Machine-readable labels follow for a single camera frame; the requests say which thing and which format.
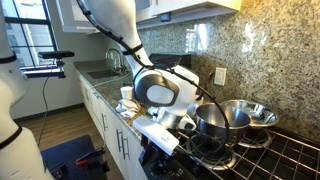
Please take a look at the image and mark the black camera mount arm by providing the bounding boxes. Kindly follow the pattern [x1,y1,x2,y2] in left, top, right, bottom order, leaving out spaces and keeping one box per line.
[19,59,68,79]

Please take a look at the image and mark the red handled tool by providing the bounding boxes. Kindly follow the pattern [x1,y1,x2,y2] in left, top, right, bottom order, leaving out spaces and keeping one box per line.
[75,149,104,167]

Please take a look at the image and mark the deep steel pot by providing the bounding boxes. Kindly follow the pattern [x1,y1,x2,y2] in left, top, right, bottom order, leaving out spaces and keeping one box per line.
[195,103,252,148]

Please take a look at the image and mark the black stove knob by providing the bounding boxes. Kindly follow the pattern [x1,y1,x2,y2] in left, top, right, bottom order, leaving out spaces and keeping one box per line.
[153,161,167,176]

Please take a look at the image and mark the white paper cup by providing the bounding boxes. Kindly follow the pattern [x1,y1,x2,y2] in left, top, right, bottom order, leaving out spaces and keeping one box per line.
[120,85,134,100]

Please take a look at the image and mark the black air fryer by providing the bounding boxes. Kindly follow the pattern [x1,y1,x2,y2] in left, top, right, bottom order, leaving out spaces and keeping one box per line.
[148,53,192,69]

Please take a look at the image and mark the white wall outlet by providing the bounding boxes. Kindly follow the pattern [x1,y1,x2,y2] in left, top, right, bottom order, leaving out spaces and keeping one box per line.
[213,67,227,87]

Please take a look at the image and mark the dark framed window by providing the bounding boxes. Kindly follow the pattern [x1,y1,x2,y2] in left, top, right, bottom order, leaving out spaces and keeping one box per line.
[1,0,59,73]

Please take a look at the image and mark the shallow steel bowl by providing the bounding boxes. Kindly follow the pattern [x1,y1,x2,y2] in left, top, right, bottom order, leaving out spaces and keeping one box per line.
[221,99,280,128]

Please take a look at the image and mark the metal stove grate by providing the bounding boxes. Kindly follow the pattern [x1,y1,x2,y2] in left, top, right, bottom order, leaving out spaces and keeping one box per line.
[174,124,320,180]

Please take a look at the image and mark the small coil burner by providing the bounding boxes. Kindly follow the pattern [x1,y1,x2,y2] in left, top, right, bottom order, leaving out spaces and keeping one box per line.
[238,128,273,149]

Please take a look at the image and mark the white power cable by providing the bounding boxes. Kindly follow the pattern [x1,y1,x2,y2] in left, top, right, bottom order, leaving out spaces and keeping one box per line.
[89,71,133,91]

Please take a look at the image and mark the dark long utensil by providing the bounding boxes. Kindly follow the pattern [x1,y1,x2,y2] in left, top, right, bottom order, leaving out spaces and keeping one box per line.
[199,71,215,99]

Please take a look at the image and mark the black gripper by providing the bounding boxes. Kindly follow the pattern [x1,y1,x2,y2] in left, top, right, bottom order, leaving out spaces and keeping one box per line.
[139,133,178,176]

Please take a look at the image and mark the chrome faucet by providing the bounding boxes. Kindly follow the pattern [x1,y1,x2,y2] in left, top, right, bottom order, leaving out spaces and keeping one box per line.
[105,48,128,74]

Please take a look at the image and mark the steel sink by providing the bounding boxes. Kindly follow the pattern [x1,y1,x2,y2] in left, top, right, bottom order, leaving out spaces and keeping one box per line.
[87,68,122,80]

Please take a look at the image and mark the white and brown cloth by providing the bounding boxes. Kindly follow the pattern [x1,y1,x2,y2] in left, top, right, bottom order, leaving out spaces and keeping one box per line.
[115,98,141,119]

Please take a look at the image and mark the black camera cable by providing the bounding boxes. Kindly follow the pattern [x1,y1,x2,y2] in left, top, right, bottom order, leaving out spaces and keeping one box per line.
[37,76,50,148]

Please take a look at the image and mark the black camera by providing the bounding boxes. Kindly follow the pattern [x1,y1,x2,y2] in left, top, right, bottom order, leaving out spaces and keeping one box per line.
[37,50,75,60]

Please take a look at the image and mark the blue and white cloth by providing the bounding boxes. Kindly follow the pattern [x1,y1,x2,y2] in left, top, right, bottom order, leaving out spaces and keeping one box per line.
[146,106,159,118]

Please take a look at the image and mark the white upper cabinet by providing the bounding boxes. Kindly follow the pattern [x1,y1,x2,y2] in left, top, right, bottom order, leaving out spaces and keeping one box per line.
[54,0,243,36]

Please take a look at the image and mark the black under-cabinet box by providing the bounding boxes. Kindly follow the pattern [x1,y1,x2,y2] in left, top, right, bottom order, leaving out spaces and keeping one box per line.
[159,12,172,23]

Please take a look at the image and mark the large coil burner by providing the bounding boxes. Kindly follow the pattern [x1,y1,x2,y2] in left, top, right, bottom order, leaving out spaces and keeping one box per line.
[185,133,238,171]

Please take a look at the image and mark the white lower cabinets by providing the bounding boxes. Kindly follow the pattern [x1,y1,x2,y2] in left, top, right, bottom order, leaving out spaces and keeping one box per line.
[77,71,149,180]

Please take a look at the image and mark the dark blue robot platform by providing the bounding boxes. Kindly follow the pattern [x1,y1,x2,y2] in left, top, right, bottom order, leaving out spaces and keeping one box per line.
[40,134,111,180]

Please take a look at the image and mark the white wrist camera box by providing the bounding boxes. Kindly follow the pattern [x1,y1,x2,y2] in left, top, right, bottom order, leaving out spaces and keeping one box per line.
[132,115,180,156]

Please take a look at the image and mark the black stove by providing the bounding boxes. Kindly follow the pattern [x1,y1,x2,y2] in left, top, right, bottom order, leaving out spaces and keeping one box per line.
[138,119,320,180]

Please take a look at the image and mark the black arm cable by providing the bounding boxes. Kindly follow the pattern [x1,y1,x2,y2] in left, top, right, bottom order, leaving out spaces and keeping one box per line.
[75,0,232,158]

